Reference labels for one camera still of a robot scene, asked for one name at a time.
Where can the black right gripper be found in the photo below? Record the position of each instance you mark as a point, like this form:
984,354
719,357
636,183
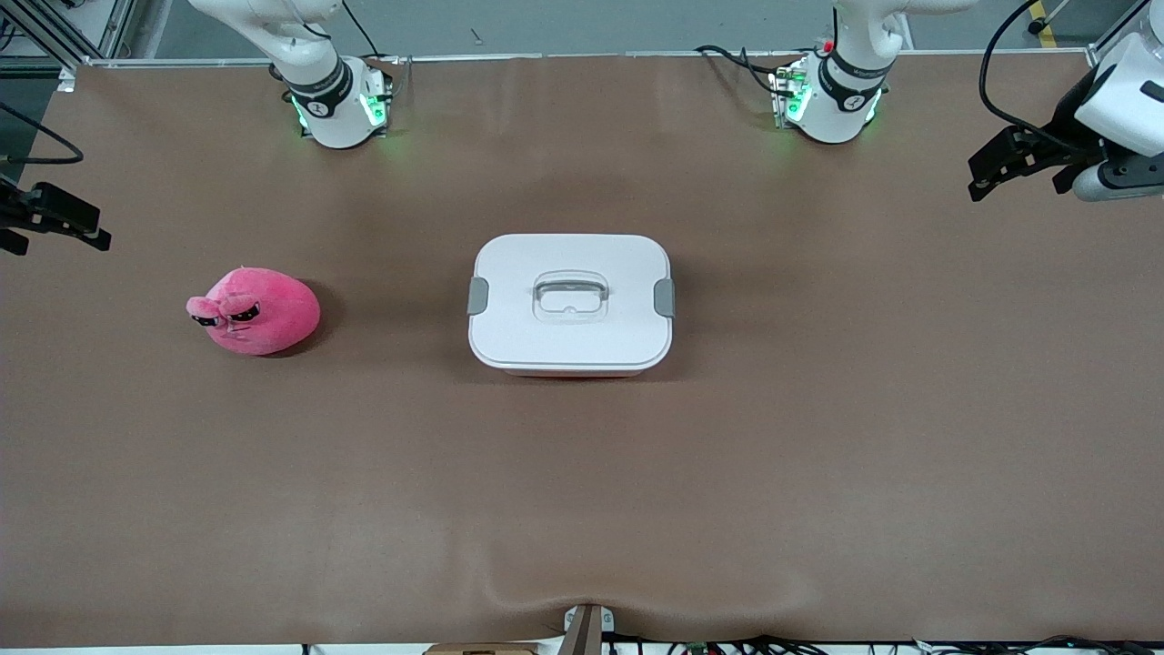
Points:
20,208

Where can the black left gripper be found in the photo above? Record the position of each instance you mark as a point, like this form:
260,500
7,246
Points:
1069,125

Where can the pink plush toy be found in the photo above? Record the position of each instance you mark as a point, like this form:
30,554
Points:
273,314

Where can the white box lid grey latches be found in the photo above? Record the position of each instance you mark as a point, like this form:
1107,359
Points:
546,346

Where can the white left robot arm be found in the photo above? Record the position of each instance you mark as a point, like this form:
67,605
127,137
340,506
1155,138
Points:
832,109

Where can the pink translucent plastic box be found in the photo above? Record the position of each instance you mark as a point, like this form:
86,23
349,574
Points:
573,373

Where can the brown table mat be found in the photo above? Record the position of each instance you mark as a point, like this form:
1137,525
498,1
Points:
818,500

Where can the aluminium frame profile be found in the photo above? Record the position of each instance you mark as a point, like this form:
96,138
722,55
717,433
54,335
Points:
1114,41
114,27

